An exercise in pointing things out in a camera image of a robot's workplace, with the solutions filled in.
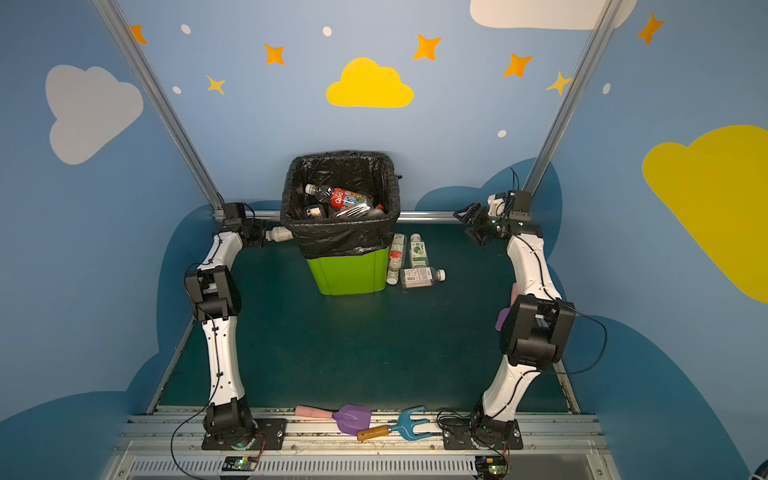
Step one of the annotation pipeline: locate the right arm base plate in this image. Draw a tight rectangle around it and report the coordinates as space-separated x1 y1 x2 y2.
437 415 524 452

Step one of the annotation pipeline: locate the aluminium frame post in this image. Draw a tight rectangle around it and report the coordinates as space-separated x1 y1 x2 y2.
92 0 225 223
523 0 625 196

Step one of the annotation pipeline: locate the right aluminium frame post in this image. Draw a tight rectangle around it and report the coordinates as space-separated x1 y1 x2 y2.
523 0 625 196

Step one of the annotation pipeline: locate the rear aluminium crossbar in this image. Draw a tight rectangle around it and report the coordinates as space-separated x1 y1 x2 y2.
245 210 460 224

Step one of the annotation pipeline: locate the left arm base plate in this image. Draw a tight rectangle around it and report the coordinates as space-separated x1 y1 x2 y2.
201 418 287 451

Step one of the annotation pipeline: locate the clear white label bottle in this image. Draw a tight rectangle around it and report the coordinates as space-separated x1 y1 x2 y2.
334 203 371 218

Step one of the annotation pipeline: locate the left circuit board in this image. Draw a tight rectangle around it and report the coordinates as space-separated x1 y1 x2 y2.
222 456 260 472

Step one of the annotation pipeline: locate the left aluminium frame post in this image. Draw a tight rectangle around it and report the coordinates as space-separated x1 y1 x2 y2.
92 0 225 223

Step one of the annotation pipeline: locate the right circuit board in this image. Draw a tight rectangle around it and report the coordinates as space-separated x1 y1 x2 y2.
474 456 508 480

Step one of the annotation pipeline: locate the purple text label bottle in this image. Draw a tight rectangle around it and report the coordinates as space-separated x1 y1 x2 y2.
401 266 446 289

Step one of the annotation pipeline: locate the tall red white label bottle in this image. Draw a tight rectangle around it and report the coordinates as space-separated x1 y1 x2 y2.
386 233 405 285

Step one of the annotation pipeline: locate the purple spatula pink handle right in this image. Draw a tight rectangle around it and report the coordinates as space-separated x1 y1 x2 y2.
495 283 518 332

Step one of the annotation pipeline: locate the green bin with black liner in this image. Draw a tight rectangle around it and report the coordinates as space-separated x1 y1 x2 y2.
280 151 400 296

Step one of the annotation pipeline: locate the purple shovel pink handle front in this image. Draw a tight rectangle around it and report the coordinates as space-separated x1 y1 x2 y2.
295 404 372 436

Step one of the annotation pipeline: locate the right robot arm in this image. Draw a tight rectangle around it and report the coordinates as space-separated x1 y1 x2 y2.
453 190 575 450

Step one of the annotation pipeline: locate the white orange milk tea bottle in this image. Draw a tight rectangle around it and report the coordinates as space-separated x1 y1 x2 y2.
265 226 293 242

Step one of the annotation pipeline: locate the red green label bottle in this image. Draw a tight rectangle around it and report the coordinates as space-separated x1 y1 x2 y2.
304 184 372 210

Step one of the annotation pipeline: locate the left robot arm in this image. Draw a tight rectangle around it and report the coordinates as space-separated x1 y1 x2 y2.
184 202 265 450

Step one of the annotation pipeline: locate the circuit board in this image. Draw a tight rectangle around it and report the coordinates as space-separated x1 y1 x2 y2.
474 456 508 480
222 456 260 472

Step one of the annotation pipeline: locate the clear bottle green neck band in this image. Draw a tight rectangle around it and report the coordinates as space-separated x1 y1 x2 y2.
366 205 385 218

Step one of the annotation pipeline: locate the blue fork rake wooden handle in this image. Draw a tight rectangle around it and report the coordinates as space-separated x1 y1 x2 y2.
356 405 432 442

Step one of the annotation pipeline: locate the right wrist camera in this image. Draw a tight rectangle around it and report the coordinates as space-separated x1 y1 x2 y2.
488 192 510 218

